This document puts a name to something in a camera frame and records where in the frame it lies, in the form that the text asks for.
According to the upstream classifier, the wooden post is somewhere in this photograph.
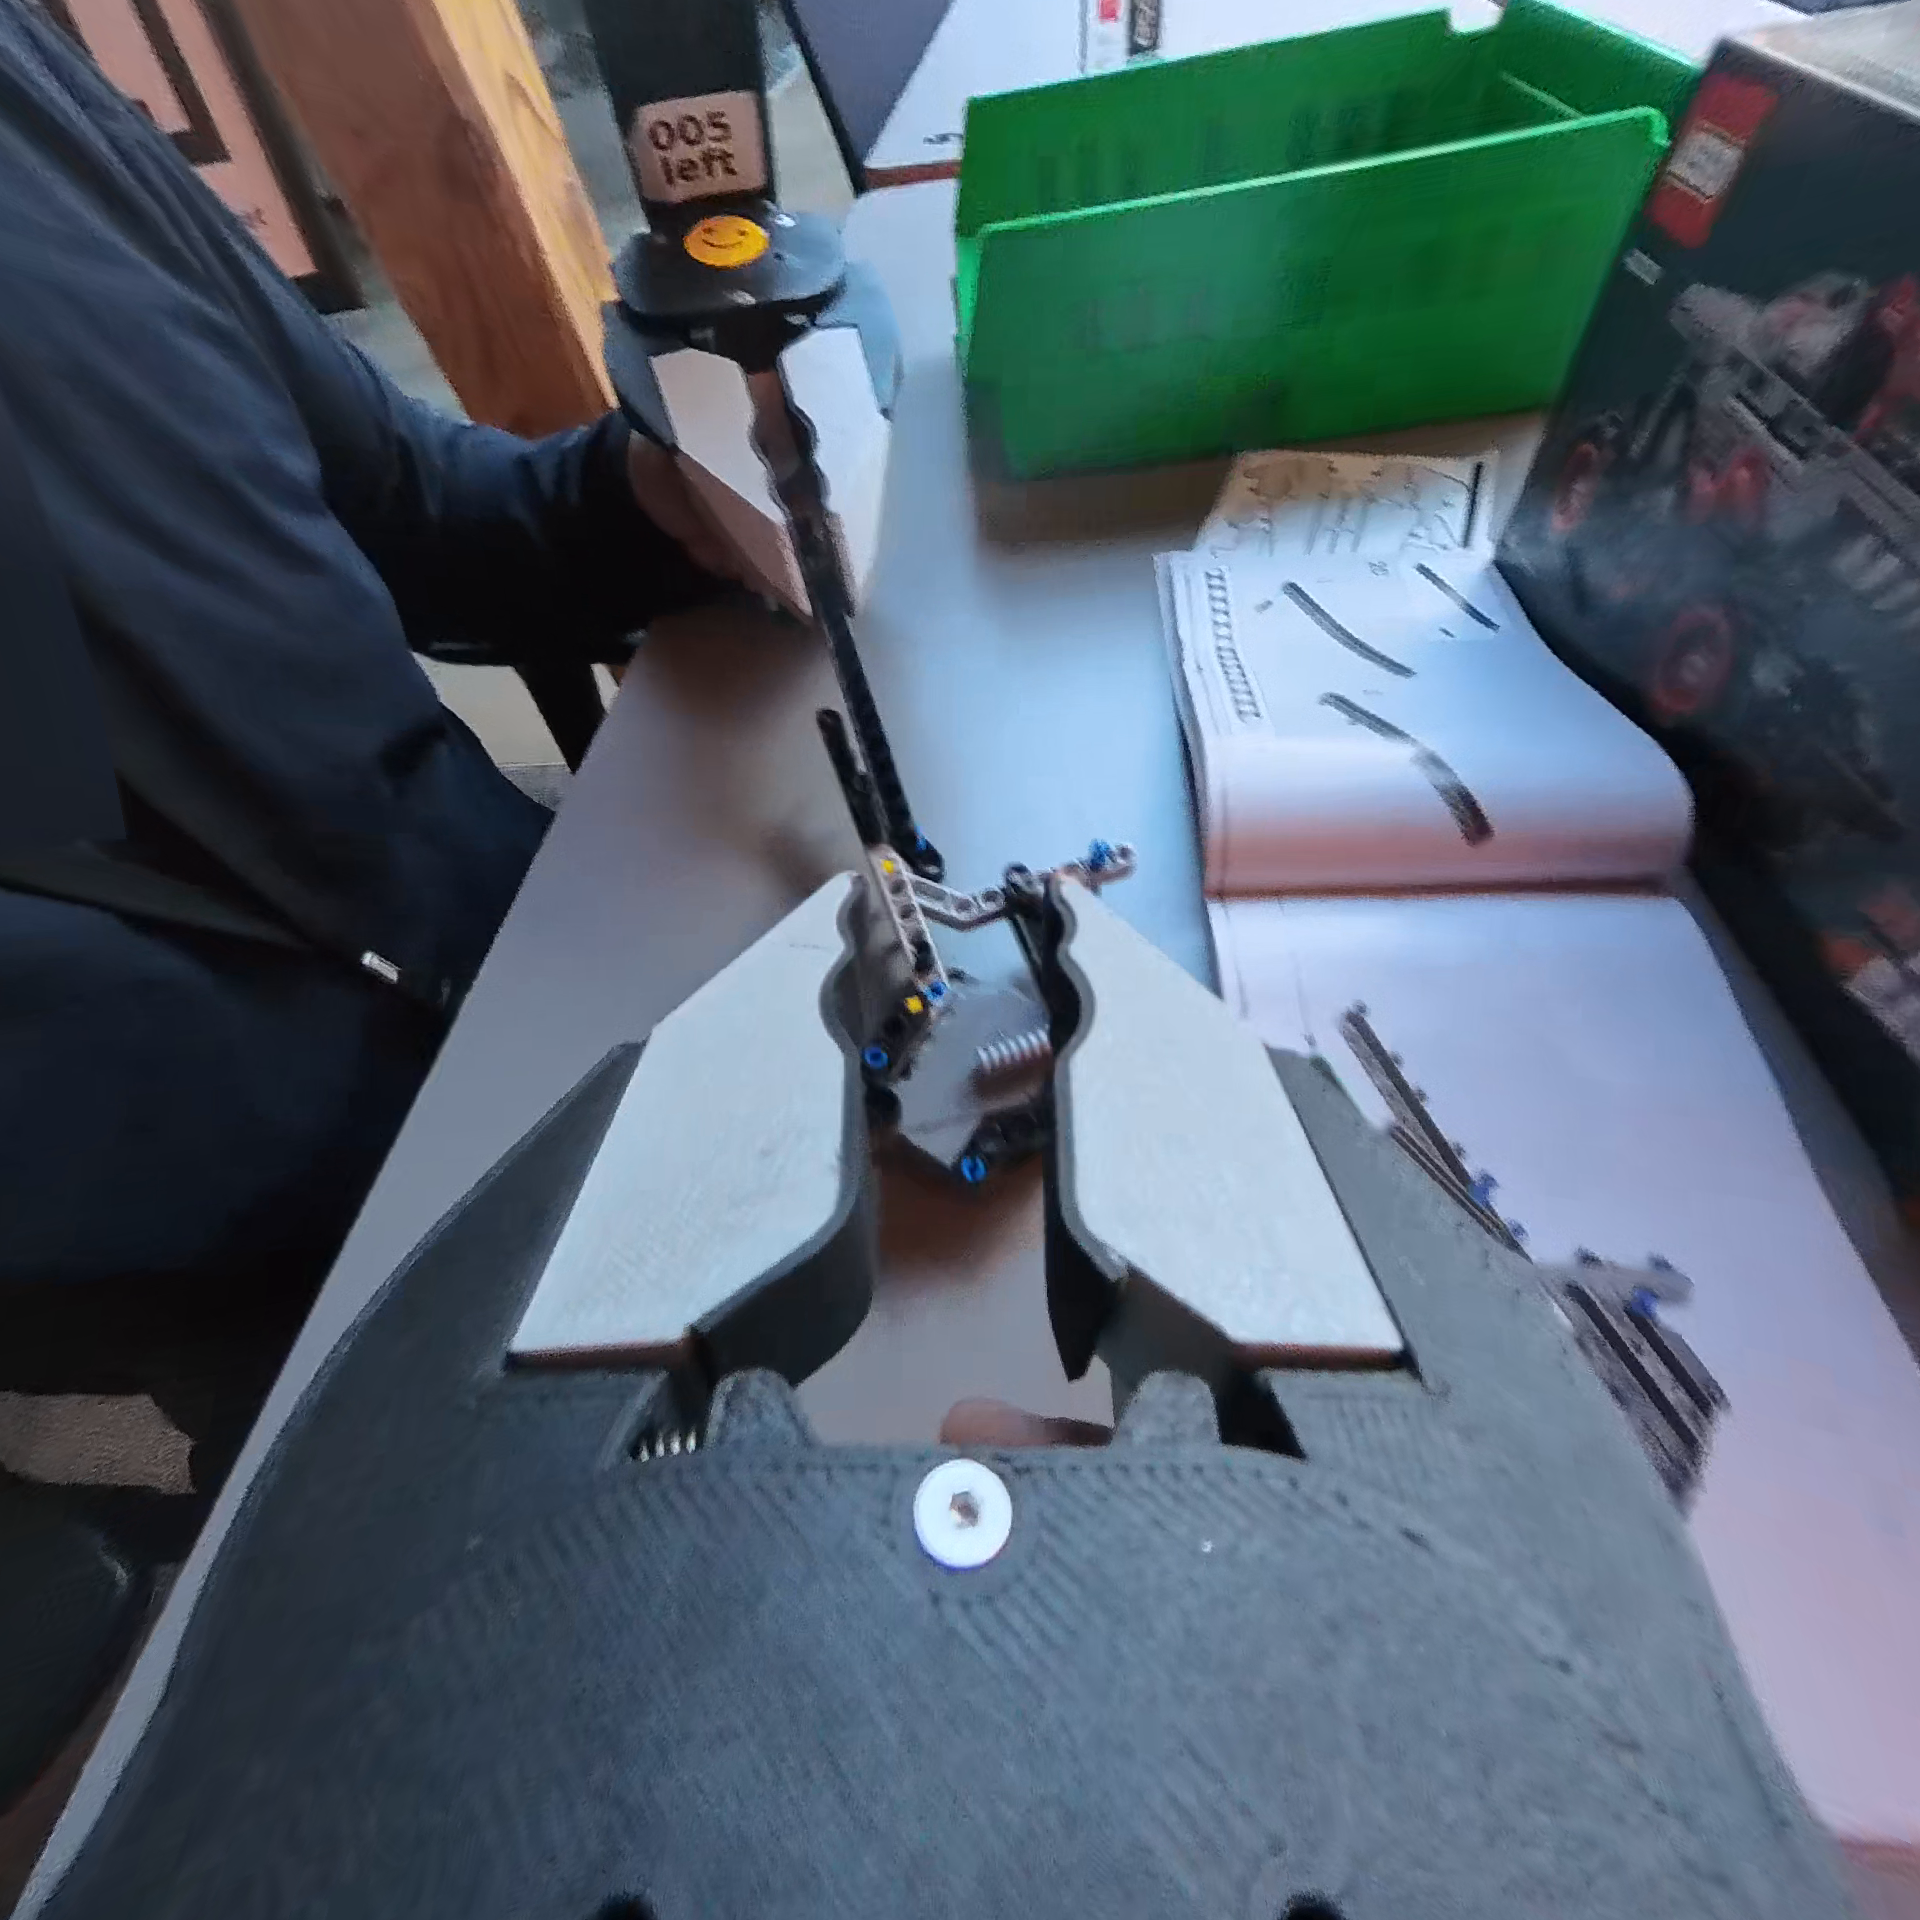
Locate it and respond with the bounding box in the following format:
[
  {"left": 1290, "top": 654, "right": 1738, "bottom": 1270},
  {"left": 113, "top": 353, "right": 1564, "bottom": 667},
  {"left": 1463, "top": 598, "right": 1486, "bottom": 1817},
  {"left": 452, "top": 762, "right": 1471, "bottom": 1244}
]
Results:
[{"left": 225, "top": 0, "right": 635, "bottom": 442}]

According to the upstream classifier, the grey lego chassis assembly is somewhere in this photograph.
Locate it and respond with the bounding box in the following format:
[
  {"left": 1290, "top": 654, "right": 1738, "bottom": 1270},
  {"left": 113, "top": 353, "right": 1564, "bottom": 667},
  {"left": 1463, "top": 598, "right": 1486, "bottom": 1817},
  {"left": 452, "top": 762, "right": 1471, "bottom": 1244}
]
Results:
[{"left": 815, "top": 708, "right": 1137, "bottom": 1191}]

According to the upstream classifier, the open instruction booklet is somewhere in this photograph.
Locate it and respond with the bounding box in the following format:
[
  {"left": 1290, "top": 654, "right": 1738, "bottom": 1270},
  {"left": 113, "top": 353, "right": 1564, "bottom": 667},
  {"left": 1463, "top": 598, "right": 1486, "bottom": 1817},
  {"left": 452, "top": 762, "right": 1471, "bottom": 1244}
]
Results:
[{"left": 1153, "top": 516, "right": 1920, "bottom": 1855}]

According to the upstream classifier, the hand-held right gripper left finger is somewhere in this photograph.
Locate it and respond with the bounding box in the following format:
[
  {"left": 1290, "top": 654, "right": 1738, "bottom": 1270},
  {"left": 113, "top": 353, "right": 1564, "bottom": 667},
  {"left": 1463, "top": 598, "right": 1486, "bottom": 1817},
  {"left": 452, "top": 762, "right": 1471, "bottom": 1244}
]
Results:
[{"left": 508, "top": 874, "right": 883, "bottom": 1385}]

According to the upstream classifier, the person's left forearm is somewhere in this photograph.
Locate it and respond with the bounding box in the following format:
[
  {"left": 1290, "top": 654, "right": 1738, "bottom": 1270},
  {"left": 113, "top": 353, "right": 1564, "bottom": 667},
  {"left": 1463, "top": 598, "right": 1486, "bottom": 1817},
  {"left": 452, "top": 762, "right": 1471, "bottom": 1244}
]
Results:
[{"left": 336, "top": 403, "right": 730, "bottom": 666}]

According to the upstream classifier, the line drawing paper sheet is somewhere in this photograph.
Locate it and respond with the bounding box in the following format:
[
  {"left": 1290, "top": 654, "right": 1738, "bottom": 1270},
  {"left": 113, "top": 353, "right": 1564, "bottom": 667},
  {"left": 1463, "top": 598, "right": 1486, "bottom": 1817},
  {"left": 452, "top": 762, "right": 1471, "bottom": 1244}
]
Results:
[{"left": 1199, "top": 449, "right": 1502, "bottom": 569}]

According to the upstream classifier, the black office chair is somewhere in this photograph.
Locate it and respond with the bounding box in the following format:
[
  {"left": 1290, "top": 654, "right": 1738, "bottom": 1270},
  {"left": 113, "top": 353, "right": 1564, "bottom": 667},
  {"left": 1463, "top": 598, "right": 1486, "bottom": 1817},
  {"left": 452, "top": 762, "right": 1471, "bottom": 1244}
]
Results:
[{"left": 420, "top": 639, "right": 640, "bottom": 775}]

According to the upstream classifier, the white printed box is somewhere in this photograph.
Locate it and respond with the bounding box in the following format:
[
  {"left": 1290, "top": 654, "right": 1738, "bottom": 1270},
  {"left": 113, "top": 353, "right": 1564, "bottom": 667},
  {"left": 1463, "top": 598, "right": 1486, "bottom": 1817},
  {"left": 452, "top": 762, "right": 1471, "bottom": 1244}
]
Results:
[{"left": 1078, "top": 0, "right": 1502, "bottom": 79}]

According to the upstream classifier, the pink framed board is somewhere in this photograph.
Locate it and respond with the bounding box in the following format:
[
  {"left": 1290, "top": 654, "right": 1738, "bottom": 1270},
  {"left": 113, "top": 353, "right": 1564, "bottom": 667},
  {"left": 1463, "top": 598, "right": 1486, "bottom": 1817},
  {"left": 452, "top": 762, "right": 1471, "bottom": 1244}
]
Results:
[{"left": 42, "top": 0, "right": 368, "bottom": 308}]

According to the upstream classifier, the green plastic bin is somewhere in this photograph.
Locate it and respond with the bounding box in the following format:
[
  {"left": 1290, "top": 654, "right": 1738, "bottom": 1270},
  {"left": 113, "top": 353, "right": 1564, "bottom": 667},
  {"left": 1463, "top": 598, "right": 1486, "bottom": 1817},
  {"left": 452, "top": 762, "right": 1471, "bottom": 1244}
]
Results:
[{"left": 954, "top": 0, "right": 1706, "bottom": 482}]

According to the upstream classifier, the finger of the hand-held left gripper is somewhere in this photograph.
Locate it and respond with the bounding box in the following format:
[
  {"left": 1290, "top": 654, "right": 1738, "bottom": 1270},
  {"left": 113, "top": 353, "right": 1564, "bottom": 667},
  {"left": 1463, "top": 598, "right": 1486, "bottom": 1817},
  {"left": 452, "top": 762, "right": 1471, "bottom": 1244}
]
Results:
[
  {"left": 652, "top": 356, "right": 828, "bottom": 624},
  {"left": 785, "top": 320, "right": 902, "bottom": 609}
]

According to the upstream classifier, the dark lego set box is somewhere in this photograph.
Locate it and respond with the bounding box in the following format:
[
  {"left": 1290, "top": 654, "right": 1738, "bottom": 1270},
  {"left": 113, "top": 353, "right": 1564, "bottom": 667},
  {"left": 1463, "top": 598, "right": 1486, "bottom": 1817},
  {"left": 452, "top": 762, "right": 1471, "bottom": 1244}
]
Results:
[{"left": 1496, "top": 28, "right": 1920, "bottom": 1191}]

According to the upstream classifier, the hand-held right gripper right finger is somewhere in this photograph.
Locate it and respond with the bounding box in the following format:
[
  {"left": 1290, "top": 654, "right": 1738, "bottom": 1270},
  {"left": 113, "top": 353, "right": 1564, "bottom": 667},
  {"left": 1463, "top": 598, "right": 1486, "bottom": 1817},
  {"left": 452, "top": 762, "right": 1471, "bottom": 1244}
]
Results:
[{"left": 1042, "top": 874, "right": 1414, "bottom": 1385}]

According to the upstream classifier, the long black lego beam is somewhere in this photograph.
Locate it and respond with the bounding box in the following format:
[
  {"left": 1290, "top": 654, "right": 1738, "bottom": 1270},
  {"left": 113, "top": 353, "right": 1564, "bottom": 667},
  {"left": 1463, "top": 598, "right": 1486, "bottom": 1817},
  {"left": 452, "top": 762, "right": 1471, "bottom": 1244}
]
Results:
[{"left": 779, "top": 450, "right": 946, "bottom": 884}]

